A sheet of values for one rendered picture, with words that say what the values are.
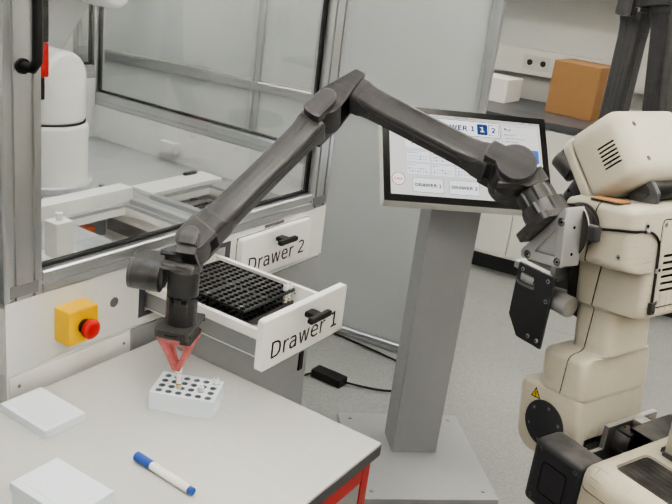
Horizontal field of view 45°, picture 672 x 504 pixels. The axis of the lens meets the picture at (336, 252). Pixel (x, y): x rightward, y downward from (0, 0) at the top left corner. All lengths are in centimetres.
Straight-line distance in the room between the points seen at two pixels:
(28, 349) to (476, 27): 215
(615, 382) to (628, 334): 11
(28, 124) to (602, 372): 119
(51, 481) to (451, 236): 157
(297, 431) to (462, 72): 199
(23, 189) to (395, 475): 167
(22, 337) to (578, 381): 108
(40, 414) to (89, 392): 13
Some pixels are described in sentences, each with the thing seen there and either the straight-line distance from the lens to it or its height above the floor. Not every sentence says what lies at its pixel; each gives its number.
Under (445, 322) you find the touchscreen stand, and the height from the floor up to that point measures 53.
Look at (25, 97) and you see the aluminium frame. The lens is 150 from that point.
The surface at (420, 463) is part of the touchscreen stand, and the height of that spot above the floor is 4.
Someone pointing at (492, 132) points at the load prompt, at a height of 115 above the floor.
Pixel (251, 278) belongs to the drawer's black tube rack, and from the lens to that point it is 185.
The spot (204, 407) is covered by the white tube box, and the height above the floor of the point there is 79.
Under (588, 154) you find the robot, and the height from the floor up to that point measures 130.
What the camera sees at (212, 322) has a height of 87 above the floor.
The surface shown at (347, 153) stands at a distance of 348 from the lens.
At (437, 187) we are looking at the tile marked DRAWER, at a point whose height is 100.
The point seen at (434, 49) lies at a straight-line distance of 329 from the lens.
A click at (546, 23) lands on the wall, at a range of 520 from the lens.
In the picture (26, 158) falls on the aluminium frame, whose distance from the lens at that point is 152.
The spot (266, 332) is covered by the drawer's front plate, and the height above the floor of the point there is 90.
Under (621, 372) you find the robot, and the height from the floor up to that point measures 86.
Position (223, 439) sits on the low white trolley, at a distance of 153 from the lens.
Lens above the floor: 161
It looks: 20 degrees down
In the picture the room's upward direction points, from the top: 7 degrees clockwise
